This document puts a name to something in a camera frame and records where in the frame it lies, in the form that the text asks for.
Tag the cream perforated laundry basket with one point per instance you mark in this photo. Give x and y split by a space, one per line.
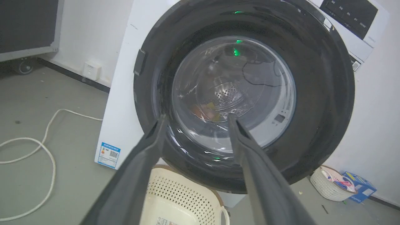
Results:
181 200

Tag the blue cardboard box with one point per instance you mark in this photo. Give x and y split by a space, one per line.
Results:
362 187

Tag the black round washing machine door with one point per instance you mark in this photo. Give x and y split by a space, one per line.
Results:
315 103

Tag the small white perforated basket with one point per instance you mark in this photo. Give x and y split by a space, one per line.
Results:
326 187

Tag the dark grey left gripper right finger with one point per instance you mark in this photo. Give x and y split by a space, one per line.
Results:
265 184

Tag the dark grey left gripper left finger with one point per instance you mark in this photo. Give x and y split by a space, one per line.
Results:
131 184

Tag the blue energy label sticker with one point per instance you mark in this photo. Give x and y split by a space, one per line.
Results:
108 155

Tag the white front-load washing machine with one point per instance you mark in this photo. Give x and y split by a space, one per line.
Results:
122 103

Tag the white wall socket box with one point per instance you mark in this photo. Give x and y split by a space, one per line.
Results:
91 70

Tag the black wheeled flight case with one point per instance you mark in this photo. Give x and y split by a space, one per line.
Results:
26 26

